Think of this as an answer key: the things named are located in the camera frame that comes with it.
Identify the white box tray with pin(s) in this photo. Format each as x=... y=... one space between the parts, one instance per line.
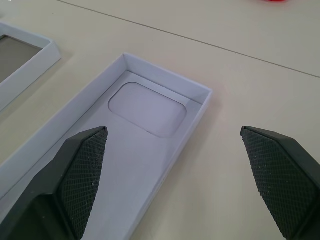
x=130 y=120

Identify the white box with grey inside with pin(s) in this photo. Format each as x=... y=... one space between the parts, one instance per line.
x=37 y=60

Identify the red object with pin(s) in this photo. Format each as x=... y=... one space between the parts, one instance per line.
x=272 y=0

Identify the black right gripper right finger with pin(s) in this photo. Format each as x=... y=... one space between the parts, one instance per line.
x=282 y=180

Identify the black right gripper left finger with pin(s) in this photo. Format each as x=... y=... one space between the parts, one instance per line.
x=62 y=185

